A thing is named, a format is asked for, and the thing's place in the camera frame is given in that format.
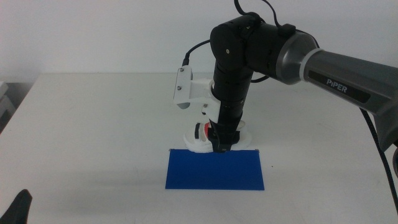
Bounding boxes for blue rectangular mat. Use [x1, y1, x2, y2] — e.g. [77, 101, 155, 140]
[165, 148, 266, 191]

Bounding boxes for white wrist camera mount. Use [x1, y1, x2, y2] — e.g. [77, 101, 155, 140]
[173, 65, 222, 116]

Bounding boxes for thin black camera cable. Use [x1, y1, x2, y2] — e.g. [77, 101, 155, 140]
[181, 0, 297, 84]

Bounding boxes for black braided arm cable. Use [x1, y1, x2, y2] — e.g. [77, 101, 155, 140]
[359, 107, 398, 216]

